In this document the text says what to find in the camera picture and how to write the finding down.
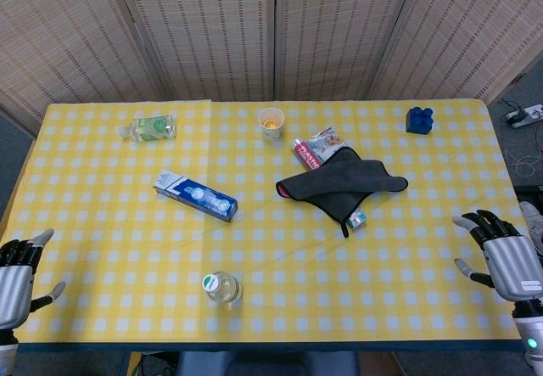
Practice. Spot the yellow white checked tablecloth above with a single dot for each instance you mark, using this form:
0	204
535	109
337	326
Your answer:
297	274

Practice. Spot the blue grey chair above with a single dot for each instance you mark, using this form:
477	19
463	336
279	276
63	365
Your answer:
267	363

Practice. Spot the blue toothpaste box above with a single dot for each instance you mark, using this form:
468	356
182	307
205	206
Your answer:
199	198

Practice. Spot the blue toy building block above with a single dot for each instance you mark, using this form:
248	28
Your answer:
418	122

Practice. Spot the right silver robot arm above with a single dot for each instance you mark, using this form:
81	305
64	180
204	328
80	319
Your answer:
530	329

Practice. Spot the clear bottle with light green label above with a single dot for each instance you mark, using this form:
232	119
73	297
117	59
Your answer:
152	127

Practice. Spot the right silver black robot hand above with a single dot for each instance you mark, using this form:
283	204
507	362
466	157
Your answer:
511	261

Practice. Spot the grey shoe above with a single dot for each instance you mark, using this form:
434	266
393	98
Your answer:
532	223

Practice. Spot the white power strip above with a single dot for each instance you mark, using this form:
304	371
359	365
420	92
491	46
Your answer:
526	115

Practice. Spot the dark grey cloth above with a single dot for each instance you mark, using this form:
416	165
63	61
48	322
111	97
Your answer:
339	181

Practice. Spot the clear water bottle dark green label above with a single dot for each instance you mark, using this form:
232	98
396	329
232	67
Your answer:
222	289

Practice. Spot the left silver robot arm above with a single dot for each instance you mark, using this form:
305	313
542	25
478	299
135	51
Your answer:
6	355

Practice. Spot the white paper cup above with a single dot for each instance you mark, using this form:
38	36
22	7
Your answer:
271	125

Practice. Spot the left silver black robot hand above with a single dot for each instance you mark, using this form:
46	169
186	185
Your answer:
15	282

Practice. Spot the beige woven folding screen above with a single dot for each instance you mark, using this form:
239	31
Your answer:
203	32

